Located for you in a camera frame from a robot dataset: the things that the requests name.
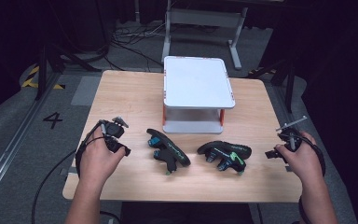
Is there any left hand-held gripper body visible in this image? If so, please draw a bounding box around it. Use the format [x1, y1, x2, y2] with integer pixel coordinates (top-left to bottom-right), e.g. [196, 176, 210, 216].
[98, 116, 130, 147]

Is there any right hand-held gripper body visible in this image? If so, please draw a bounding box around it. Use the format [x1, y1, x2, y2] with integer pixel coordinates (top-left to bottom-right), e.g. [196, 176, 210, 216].
[275, 115, 309, 153]

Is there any person's left hand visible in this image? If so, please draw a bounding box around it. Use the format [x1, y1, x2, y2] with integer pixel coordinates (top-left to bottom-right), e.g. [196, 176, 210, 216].
[78, 126, 127, 189]

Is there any person's right hand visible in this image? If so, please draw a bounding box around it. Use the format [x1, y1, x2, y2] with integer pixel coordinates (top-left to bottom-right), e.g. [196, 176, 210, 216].
[274, 131, 324, 189]

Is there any black metal stand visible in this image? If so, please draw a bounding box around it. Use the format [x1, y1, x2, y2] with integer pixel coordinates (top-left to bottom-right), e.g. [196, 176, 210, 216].
[247, 58, 296, 114]

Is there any white two-tier shelf rack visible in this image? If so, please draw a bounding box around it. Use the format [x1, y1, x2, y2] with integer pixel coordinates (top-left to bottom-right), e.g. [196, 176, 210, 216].
[161, 55, 237, 135]

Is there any black tripod stand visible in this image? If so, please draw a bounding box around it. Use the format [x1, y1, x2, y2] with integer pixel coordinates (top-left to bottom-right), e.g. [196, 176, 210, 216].
[34, 42, 103, 101]

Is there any yellow black hazard tape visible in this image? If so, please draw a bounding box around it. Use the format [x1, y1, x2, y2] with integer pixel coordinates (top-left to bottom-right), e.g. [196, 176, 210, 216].
[21, 64, 67, 91]

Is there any black sandal with green strap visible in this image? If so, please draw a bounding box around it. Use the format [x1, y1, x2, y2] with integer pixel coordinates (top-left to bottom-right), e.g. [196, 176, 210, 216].
[196, 140, 253, 176]

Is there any black sandal with blue straps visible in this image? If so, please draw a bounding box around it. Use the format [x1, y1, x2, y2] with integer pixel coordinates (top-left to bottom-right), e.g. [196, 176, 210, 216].
[145, 127, 192, 176]

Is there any bundle of black floor cables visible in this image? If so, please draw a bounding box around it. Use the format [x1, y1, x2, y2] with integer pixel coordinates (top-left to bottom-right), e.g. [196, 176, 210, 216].
[59, 18, 175, 73]

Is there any aluminium floor rail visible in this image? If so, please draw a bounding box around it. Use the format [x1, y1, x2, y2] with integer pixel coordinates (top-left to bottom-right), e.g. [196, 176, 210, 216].
[0, 73, 62, 203]

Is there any grey metal desk frame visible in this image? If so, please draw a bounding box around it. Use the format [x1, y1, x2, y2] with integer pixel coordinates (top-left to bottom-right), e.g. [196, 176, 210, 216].
[160, 0, 250, 71]

